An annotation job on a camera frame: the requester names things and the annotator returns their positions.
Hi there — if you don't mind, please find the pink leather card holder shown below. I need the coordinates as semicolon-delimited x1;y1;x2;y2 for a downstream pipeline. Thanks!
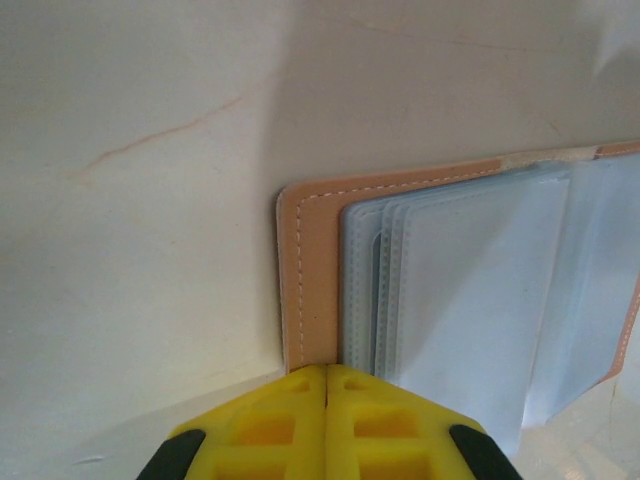
275;141;640;446

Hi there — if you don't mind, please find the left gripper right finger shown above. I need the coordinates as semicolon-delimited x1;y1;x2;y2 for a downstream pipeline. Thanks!
324;363;519;480

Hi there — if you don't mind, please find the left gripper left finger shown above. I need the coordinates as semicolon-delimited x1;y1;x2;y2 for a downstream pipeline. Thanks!
137;363;329;480

